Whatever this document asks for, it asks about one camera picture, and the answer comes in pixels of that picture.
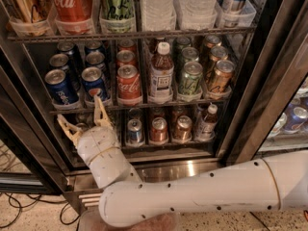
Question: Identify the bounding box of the clear plastic bin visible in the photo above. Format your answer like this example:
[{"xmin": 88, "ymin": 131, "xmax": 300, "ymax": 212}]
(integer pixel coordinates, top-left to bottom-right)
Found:
[{"xmin": 78, "ymin": 207, "xmax": 181, "ymax": 231}]

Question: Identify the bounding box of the green lacroix can front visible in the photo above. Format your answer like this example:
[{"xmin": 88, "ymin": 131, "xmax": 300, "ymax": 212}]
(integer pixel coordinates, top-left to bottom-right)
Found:
[{"xmin": 178, "ymin": 62, "xmax": 203, "ymax": 95}]

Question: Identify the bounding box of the wire shelf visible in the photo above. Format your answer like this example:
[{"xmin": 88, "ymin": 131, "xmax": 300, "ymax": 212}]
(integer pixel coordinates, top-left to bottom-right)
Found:
[
  {"xmin": 49, "ymin": 98, "xmax": 228, "ymax": 116},
  {"xmin": 7, "ymin": 26, "xmax": 256, "ymax": 43}
]

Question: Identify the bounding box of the red coca-cola can middle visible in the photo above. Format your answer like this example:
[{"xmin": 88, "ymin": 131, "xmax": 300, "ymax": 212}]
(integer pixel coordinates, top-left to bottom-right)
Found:
[{"xmin": 115, "ymin": 50, "xmax": 137, "ymax": 67}]

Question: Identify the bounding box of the upper wire shelf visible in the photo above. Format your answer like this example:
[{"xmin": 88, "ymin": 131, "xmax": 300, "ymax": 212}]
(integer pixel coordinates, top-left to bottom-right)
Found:
[{"xmin": 7, "ymin": 26, "xmax": 256, "ymax": 43}]

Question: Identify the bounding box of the red coca-cola can front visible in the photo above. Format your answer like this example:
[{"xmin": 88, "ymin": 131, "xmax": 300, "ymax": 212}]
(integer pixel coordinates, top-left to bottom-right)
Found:
[{"xmin": 116, "ymin": 64, "xmax": 141, "ymax": 99}]

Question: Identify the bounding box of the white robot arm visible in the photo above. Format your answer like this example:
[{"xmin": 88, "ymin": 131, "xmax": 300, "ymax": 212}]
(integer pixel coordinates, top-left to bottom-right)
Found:
[{"xmin": 58, "ymin": 97, "xmax": 308, "ymax": 228}]

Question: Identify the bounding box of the blue pepsi can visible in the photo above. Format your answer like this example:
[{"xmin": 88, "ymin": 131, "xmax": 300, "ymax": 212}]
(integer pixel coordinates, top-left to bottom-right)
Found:
[
  {"xmin": 82, "ymin": 66, "xmax": 110, "ymax": 101},
  {"xmin": 49, "ymin": 53, "xmax": 77, "ymax": 81},
  {"xmin": 44, "ymin": 69, "xmax": 79, "ymax": 105},
  {"xmin": 86, "ymin": 51, "xmax": 108, "ymax": 72}
]

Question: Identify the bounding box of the orange lacroix can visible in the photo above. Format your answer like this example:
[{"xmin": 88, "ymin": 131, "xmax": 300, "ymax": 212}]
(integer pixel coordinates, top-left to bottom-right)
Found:
[
  {"xmin": 209, "ymin": 45, "xmax": 228, "ymax": 64},
  {"xmin": 207, "ymin": 60, "xmax": 235, "ymax": 93}
]

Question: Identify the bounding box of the blue can right fridge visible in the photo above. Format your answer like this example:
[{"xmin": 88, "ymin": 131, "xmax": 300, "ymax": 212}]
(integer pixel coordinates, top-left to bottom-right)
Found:
[{"xmin": 283, "ymin": 106, "xmax": 308, "ymax": 134}]

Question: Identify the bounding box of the red can bottom shelf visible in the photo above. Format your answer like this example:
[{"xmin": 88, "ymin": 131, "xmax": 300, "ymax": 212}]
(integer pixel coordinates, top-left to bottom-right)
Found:
[{"xmin": 150, "ymin": 117, "xmax": 167, "ymax": 142}]

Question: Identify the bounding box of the green lacroix can middle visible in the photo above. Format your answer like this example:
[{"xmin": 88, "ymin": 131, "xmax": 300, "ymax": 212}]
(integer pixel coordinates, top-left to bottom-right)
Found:
[{"xmin": 179, "ymin": 47, "xmax": 199, "ymax": 64}]

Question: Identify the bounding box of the large coca-cola can top shelf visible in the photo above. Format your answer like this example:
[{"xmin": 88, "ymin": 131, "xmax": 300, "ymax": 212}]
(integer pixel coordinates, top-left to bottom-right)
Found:
[{"xmin": 53, "ymin": 0, "xmax": 92, "ymax": 22}]

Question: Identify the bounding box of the blue pepsi can middle left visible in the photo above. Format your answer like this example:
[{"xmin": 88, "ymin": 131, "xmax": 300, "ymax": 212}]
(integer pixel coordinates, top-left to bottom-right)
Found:
[{"xmin": 49, "ymin": 53, "xmax": 77, "ymax": 81}]

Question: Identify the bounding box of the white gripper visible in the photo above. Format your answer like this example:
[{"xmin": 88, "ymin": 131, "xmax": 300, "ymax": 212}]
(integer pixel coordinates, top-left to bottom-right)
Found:
[{"xmin": 57, "ymin": 95, "xmax": 119, "ymax": 166}]

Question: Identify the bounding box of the orange lacroix can front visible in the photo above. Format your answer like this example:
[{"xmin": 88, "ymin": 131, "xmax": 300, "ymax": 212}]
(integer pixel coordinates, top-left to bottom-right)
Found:
[{"xmin": 207, "ymin": 60, "xmax": 235, "ymax": 93}]

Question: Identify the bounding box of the middle wire shelf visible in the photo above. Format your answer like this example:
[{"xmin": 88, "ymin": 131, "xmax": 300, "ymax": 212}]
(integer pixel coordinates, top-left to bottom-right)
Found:
[{"xmin": 49, "ymin": 98, "xmax": 228, "ymax": 116}]

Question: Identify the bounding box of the orange lacroix can middle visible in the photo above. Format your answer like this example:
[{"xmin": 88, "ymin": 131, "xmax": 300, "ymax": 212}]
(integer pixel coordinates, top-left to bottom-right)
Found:
[{"xmin": 209, "ymin": 45, "xmax": 228, "ymax": 64}]

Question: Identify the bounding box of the clear water bottle top right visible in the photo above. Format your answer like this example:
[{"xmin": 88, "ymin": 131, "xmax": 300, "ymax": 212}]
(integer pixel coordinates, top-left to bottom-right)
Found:
[{"xmin": 174, "ymin": 0, "xmax": 217, "ymax": 31}]

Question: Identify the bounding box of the red coca-cola can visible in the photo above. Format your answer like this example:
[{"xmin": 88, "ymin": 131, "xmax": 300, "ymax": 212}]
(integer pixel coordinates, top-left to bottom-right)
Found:
[
  {"xmin": 116, "ymin": 64, "xmax": 141, "ymax": 99},
  {"xmin": 115, "ymin": 50, "xmax": 137, "ymax": 67}
]

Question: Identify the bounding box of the clear water bottle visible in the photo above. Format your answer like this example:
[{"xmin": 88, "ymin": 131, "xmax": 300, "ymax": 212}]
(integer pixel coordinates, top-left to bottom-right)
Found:
[
  {"xmin": 174, "ymin": 0, "xmax": 217, "ymax": 31},
  {"xmin": 141, "ymin": 0, "xmax": 176, "ymax": 32}
]

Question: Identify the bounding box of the steel fridge base grille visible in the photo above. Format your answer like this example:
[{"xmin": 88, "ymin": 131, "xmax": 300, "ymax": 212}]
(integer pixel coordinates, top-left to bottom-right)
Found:
[{"xmin": 64, "ymin": 158, "xmax": 225, "ymax": 214}]

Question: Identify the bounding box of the black floor cable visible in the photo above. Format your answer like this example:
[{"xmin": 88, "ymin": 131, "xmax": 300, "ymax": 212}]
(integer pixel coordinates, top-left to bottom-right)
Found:
[{"xmin": 0, "ymin": 192, "xmax": 81, "ymax": 229}]

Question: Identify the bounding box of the brown tea bottle white cap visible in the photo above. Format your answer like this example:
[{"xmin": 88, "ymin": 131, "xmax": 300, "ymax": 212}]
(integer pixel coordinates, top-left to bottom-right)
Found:
[{"xmin": 150, "ymin": 41, "xmax": 174, "ymax": 97}]

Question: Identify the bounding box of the orange can bottom shelf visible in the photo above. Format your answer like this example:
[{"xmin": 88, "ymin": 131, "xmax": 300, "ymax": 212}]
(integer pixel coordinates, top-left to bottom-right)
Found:
[{"xmin": 173, "ymin": 115, "xmax": 192, "ymax": 141}]

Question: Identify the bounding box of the blue can bottom shelf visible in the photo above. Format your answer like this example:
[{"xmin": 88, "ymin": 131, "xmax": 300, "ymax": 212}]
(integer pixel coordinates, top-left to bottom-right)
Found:
[{"xmin": 127, "ymin": 119, "xmax": 143, "ymax": 143}]

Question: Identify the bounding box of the gold can top shelf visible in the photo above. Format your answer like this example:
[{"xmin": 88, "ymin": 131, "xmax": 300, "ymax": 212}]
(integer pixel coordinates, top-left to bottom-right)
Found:
[{"xmin": 2, "ymin": 0, "xmax": 51, "ymax": 23}]

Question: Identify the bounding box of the green lacroix can top shelf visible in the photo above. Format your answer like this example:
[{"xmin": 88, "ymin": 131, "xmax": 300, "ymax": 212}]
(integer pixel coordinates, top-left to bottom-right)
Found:
[{"xmin": 101, "ymin": 0, "xmax": 134, "ymax": 20}]

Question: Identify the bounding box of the tea bottle bottom shelf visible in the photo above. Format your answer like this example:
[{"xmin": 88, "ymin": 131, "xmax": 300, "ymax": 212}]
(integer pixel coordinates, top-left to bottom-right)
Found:
[{"xmin": 194, "ymin": 104, "xmax": 218, "ymax": 141}]

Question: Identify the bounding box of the blue pepsi can front left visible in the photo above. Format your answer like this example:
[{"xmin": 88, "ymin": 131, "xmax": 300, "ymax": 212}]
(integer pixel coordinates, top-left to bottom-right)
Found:
[{"xmin": 44, "ymin": 69, "xmax": 79, "ymax": 105}]

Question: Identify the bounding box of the clear water bottle top left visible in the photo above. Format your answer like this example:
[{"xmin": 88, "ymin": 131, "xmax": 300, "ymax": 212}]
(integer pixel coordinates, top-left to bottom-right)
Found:
[{"xmin": 141, "ymin": 0, "xmax": 176, "ymax": 32}]

